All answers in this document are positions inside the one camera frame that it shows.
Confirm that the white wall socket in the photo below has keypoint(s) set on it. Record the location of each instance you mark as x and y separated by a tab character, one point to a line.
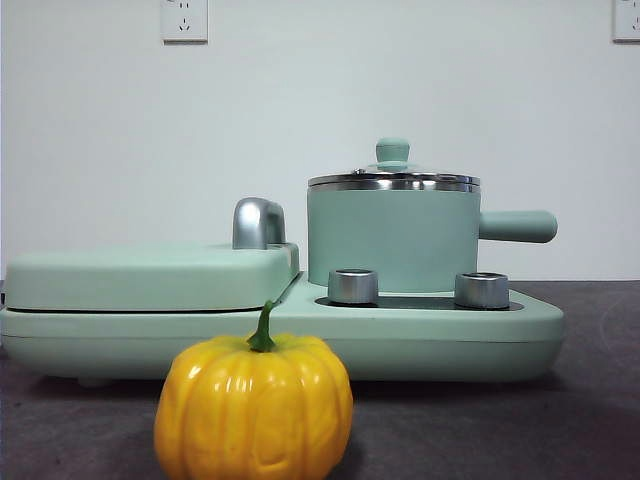
184	20
627	20

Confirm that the green breakfast machine base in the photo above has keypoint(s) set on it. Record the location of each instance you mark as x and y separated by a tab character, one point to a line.
400	340

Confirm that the glass lid with green knob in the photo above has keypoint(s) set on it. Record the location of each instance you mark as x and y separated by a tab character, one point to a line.
392	150

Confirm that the yellow toy pumpkin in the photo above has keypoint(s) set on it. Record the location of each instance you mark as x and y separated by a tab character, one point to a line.
250	410

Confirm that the silver control knob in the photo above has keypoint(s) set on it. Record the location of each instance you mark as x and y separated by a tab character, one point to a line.
481	290
352	287

